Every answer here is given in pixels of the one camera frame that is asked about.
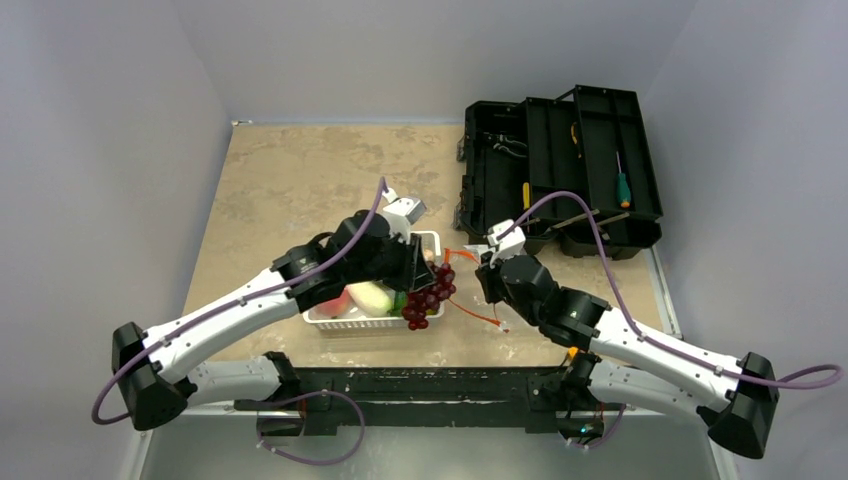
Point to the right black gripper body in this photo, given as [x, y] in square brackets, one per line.
[486, 279]

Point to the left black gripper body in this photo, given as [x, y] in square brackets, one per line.
[392, 264]

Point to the purple grape bunch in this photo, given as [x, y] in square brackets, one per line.
[422, 304]

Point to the clear zip top bag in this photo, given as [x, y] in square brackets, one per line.
[469, 299]

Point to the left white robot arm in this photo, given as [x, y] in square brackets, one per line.
[163, 370]

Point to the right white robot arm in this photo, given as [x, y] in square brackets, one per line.
[730, 394]

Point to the green cucumber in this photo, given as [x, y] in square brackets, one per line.
[399, 303]

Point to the white plastic basket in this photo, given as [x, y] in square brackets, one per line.
[355, 318]

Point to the white radish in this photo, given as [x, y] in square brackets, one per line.
[370, 298]

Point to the pink peach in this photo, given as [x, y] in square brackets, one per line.
[335, 307]

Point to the black pliers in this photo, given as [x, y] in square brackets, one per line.
[507, 144]

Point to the yellow black tool in tray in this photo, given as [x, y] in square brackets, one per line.
[575, 137]

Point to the black open toolbox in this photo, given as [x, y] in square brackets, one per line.
[609, 121]

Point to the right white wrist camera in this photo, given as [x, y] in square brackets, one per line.
[505, 240]

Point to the yellow handled screwdriver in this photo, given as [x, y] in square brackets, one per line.
[526, 196]

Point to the green handled screwdriver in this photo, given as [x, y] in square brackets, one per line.
[623, 192]

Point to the black base frame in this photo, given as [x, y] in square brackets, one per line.
[538, 400]

